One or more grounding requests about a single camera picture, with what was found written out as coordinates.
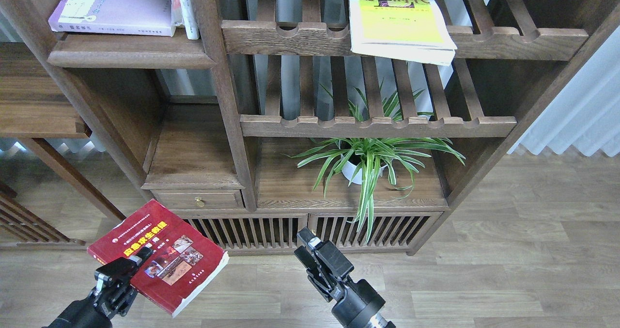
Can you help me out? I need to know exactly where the green spider plant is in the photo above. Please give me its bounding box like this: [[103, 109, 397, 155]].
[[289, 78, 466, 244]]

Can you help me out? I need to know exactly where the brass drawer knob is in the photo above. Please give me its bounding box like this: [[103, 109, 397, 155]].
[[194, 196, 205, 207]]

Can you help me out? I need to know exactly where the dark wooden bookshelf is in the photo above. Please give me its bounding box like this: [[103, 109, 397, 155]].
[[1, 0, 619, 255]]

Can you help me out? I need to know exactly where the white curtain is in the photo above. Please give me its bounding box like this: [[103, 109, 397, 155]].
[[509, 29, 620, 156]]

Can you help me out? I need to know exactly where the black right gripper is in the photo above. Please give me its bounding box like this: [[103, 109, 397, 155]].
[[294, 227, 386, 328]]

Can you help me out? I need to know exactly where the white lavender book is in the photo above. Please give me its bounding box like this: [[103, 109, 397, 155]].
[[48, 0, 176, 37]]

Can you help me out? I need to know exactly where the white plant pot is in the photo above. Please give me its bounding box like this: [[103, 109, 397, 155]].
[[341, 154, 388, 185]]

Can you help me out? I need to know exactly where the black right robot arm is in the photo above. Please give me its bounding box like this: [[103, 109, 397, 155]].
[[294, 227, 395, 328]]

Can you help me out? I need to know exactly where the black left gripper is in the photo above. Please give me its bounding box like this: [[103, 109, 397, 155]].
[[49, 247, 154, 328]]

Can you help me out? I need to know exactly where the yellow green book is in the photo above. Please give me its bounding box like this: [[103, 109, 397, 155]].
[[348, 0, 457, 66]]

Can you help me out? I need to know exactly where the white upright book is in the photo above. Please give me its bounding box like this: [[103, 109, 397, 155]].
[[171, 0, 200, 40]]

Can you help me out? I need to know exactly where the red book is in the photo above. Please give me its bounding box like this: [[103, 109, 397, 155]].
[[87, 200, 230, 317]]

